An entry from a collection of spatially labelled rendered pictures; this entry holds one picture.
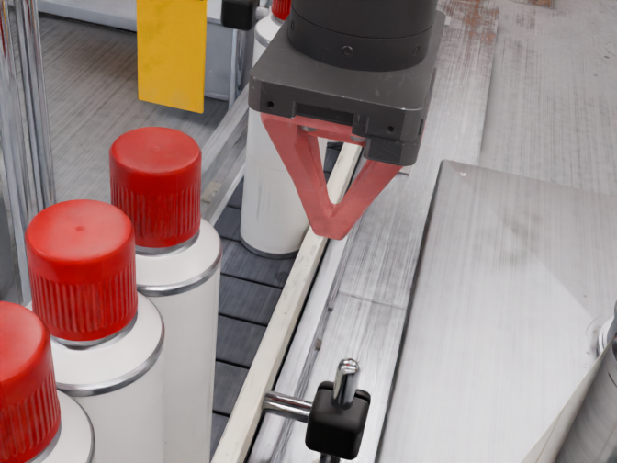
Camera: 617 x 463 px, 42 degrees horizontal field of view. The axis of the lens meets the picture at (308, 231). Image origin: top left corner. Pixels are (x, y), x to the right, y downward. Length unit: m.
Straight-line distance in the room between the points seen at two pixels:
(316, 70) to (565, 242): 0.38
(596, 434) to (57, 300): 0.18
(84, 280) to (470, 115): 0.70
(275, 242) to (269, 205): 0.03
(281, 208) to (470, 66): 0.52
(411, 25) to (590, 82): 0.76
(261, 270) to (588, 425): 0.32
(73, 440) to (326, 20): 0.17
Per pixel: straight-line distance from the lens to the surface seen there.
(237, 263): 0.57
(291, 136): 0.34
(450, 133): 0.86
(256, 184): 0.54
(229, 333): 0.51
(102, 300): 0.26
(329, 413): 0.42
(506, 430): 0.50
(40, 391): 0.23
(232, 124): 0.56
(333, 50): 0.31
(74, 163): 0.76
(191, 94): 0.36
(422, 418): 0.49
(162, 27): 0.35
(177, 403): 0.35
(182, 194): 0.29
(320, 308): 0.54
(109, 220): 0.26
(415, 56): 0.32
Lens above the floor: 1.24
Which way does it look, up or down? 37 degrees down
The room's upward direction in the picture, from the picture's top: 8 degrees clockwise
